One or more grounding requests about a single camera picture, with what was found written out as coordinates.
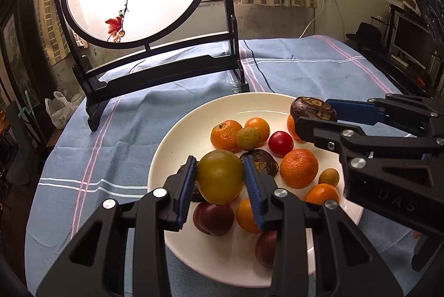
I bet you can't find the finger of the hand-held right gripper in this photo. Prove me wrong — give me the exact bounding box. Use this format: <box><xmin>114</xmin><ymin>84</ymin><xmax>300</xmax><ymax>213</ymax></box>
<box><xmin>295</xmin><ymin>117</ymin><xmax>444</xmax><ymax>238</ymax></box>
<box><xmin>326</xmin><ymin>93</ymin><xmax>444</xmax><ymax>138</ymax></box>

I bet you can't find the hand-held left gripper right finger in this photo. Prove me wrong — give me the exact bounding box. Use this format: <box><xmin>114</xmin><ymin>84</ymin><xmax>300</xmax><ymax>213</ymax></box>
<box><xmin>243</xmin><ymin>158</ymin><xmax>394</xmax><ymax>297</ymax></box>

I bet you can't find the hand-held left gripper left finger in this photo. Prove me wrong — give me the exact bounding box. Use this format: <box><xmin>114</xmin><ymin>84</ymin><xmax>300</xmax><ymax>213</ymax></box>
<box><xmin>35</xmin><ymin>156</ymin><xmax>198</xmax><ymax>297</ymax></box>

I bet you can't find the red tomato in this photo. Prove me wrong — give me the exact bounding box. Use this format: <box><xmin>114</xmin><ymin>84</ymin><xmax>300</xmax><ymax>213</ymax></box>
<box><xmin>268</xmin><ymin>131</ymin><xmax>295</xmax><ymax>158</ymax></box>

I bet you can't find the yellow-green round fruit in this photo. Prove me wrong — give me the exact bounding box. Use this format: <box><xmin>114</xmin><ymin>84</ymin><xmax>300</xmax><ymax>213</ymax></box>
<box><xmin>196</xmin><ymin>150</ymin><xmax>245</xmax><ymax>205</ymax></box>

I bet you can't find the white round plate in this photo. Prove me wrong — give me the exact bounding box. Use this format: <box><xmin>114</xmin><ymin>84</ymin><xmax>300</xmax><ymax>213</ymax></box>
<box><xmin>147</xmin><ymin>92</ymin><xmax>365</xmax><ymax>289</ymax></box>

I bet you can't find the small orange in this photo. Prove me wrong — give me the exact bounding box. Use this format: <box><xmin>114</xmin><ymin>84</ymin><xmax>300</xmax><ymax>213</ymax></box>
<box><xmin>304</xmin><ymin>183</ymin><xmax>340</xmax><ymax>207</ymax></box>
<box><xmin>236</xmin><ymin>198</ymin><xmax>264</xmax><ymax>234</ymax></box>
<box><xmin>244</xmin><ymin>117</ymin><xmax>271</xmax><ymax>145</ymax></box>

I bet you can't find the smooth orange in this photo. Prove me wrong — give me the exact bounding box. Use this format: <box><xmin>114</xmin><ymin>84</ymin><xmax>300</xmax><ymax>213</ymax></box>
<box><xmin>286</xmin><ymin>114</ymin><xmax>306</xmax><ymax>141</ymax></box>

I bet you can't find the dark purple plum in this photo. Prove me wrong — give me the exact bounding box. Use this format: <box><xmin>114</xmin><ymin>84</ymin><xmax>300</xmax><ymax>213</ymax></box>
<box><xmin>192</xmin><ymin>202</ymin><xmax>234</xmax><ymax>237</ymax></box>

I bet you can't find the large orange mandarin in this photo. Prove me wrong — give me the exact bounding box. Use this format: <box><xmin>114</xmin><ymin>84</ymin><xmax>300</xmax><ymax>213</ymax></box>
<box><xmin>210</xmin><ymin>120</ymin><xmax>243</xmax><ymax>151</ymax></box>
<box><xmin>279</xmin><ymin>148</ymin><xmax>319</xmax><ymax>189</ymax></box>

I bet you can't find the computer monitor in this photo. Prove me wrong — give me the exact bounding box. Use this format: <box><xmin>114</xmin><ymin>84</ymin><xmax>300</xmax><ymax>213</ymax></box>
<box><xmin>388</xmin><ymin>11</ymin><xmax>438</xmax><ymax>70</ymax></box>

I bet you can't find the dark red plum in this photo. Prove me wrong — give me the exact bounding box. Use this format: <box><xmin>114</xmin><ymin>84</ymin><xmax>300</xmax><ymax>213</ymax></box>
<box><xmin>255</xmin><ymin>230</ymin><xmax>278</xmax><ymax>269</ymax></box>

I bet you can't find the small yellow-green fruit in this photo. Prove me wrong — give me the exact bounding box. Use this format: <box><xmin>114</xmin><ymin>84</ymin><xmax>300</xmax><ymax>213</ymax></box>
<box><xmin>318</xmin><ymin>167</ymin><xmax>340</xmax><ymax>188</ymax></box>
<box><xmin>236</xmin><ymin>127</ymin><xmax>260</xmax><ymax>151</ymax></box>

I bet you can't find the black hat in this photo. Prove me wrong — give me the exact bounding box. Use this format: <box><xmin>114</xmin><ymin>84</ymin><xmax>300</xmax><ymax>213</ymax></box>
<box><xmin>345</xmin><ymin>22</ymin><xmax>384</xmax><ymax>50</ymax></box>

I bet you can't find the blue striped tablecloth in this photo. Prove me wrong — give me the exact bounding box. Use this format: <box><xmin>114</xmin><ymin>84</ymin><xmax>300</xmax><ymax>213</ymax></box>
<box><xmin>24</xmin><ymin>34</ymin><xmax>427</xmax><ymax>297</ymax></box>

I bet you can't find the white plastic bag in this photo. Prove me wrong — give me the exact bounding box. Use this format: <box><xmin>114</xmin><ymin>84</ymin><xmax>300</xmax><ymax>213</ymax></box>
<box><xmin>45</xmin><ymin>91</ymin><xmax>82</xmax><ymax>129</ymax></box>

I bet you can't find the dark chair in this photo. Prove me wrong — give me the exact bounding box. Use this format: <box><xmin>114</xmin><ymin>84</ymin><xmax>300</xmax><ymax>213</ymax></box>
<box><xmin>5</xmin><ymin>99</ymin><xmax>47</xmax><ymax>187</ymax></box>

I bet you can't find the dark framed painting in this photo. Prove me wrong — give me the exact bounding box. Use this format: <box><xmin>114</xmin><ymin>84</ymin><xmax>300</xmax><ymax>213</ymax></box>
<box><xmin>0</xmin><ymin>0</ymin><xmax>52</xmax><ymax>103</ymax></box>

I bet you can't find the black cable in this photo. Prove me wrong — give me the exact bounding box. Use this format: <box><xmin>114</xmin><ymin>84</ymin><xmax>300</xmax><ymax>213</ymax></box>
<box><xmin>242</xmin><ymin>39</ymin><xmax>271</xmax><ymax>93</ymax></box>

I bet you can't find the white cable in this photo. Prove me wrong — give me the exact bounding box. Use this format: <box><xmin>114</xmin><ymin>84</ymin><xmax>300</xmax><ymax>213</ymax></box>
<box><xmin>298</xmin><ymin>0</ymin><xmax>328</xmax><ymax>39</ymax></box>

